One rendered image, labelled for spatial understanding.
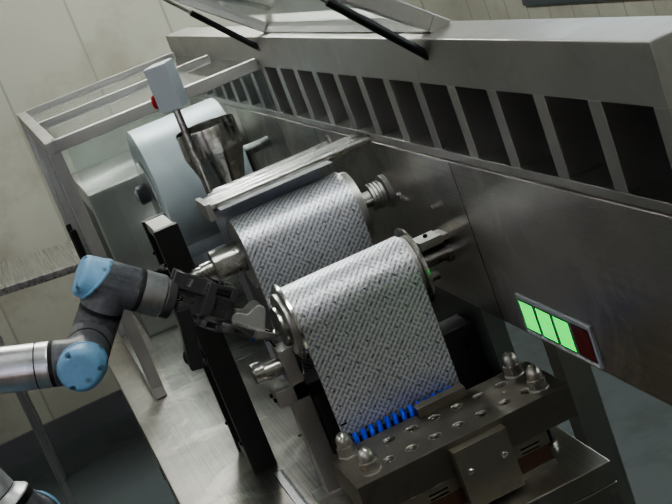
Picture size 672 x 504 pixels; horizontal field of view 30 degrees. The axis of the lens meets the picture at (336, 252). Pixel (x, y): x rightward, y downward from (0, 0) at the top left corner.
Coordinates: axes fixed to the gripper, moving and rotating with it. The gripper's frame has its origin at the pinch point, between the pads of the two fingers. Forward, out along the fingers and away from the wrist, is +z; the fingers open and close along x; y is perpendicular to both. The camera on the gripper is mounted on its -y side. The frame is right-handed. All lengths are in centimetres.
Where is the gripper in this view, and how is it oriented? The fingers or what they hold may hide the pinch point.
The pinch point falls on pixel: (267, 336)
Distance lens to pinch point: 223.6
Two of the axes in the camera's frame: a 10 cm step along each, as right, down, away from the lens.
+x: -3.0, -1.6, 9.4
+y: 3.1, -9.5, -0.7
